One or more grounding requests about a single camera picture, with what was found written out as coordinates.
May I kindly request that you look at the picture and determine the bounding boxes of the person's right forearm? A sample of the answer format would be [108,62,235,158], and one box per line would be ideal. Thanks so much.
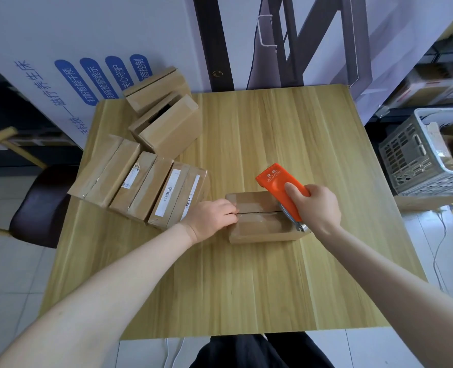
[313,222,453,368]

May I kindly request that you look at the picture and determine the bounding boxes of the person's left forearm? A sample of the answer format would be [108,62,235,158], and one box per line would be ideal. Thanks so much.
[0,224,197,368]

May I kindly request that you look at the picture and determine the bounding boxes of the dark seat wooden chair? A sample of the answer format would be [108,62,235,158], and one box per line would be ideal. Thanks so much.
[0,126,80,249]

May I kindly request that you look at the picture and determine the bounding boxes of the open-ended brown cardboard box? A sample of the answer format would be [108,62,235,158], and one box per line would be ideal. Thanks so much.
[128,92,203,160]

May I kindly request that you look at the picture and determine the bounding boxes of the person's left hand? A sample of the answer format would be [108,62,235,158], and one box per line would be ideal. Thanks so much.
[179,199,239,245]

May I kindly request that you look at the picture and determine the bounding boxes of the white cable pair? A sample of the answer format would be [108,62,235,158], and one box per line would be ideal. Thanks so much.
[164,337,186,368]

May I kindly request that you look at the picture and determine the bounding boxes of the cardboard box long barcode label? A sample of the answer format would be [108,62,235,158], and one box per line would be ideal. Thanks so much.
[148,162,209,230]

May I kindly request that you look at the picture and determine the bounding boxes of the orange tape cutter tool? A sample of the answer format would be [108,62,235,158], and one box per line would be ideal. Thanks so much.
[255,163,311,233]

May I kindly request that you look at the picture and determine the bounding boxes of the white plastic lattice basket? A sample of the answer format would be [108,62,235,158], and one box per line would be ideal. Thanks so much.
[379,108,453,197]

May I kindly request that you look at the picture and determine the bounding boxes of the cardboard box small white label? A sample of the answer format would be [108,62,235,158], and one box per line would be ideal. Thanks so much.
[109,151,174,223]

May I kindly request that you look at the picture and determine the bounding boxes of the light wooden table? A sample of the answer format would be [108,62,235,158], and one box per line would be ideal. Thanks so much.
[39,84,428,340]

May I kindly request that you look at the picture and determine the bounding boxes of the person's right hand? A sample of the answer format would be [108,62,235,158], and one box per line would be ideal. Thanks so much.
[284,182,342,236]

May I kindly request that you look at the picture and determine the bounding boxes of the large white carton blue print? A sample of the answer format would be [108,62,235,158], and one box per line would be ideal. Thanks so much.
[0,0,212,148]

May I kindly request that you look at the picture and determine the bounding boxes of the large white carton grey print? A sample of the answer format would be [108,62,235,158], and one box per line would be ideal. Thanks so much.
[194,0,453,125]

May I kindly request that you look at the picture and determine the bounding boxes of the metal storage shelf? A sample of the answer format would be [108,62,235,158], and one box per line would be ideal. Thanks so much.
[365,2,453,129]

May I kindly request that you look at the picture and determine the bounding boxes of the small taped cardboard box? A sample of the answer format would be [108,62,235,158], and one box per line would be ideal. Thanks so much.
[225,191,311,244]

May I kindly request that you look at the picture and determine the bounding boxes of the flat unlabelled cardboard box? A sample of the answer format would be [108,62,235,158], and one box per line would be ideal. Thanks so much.
[67,134,141,208]

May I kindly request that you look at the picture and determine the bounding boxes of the thin white floor cable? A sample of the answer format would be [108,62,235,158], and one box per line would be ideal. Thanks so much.
[431,210,450,293]

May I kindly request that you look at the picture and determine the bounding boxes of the cardboard carton on shelf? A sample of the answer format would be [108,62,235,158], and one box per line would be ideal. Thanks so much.
[386,67,453,109]

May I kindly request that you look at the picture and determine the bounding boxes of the person's black trousers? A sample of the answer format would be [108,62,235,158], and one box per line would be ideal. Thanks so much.
[189,332,335,368]

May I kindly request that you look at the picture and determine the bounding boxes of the plain brown cardboard box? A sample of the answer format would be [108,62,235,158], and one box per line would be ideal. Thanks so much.
[123,66,192,115]

